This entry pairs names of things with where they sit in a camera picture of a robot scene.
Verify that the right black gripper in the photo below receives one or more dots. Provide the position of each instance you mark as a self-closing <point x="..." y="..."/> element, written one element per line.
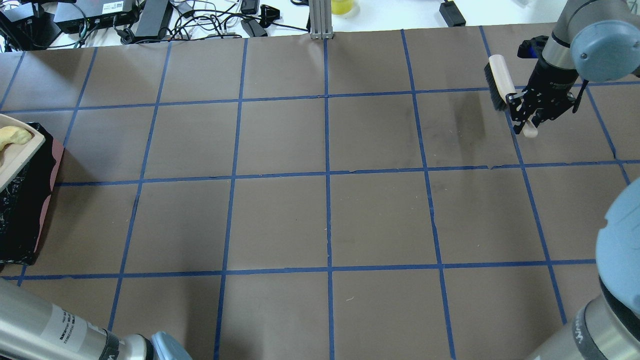
<point x="550" y="78"/>

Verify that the white hand brush black bristles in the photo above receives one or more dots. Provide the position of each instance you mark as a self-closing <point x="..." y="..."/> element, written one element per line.
<point x="500" y="83"/>

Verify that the beige plastic dustpan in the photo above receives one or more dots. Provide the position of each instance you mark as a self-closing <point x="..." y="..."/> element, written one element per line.
<point x="15" y="157"/>

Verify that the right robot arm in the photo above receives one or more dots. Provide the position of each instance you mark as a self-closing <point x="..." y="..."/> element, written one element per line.
<point x="595" y="41"/>

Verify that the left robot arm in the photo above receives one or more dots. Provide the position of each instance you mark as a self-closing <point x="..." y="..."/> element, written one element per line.
<point x="32" y="328"/>

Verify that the black lined trash bin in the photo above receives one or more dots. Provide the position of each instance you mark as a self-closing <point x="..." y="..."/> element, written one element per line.
<point x="25" y="202"/>

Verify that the black power adapter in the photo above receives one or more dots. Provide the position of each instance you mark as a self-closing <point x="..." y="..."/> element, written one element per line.
<point x="451" y="14"/>

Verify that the yellow tape roll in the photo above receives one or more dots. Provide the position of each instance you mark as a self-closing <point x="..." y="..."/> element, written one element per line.
<point x="341" y="7"/>

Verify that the black network box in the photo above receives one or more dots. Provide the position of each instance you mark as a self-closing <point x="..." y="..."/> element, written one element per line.
<point x="72" y="18"/>

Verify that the pale curved fruit peel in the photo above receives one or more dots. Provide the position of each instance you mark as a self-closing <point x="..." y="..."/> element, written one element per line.
<point x="10" y="135"/>

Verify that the aluminium frame post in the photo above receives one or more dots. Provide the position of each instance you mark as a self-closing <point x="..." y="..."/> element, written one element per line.
<point x="320" y="18"/>

